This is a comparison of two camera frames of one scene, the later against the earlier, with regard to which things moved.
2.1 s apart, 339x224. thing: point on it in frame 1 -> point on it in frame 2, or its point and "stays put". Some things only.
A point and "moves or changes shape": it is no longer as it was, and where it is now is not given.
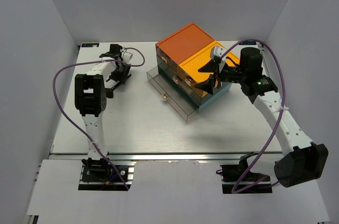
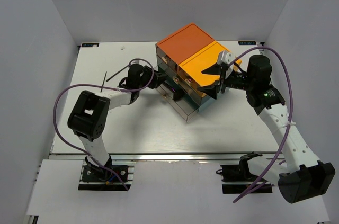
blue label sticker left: x=90 y=45 stays put
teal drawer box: x=208 y=99 stays put
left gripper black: x=122 y=78 -> x=158 y=79
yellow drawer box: x=188 y=70 stays put
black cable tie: x=109 y=91 moves or changes shape
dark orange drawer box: x=179 y=46 stays put
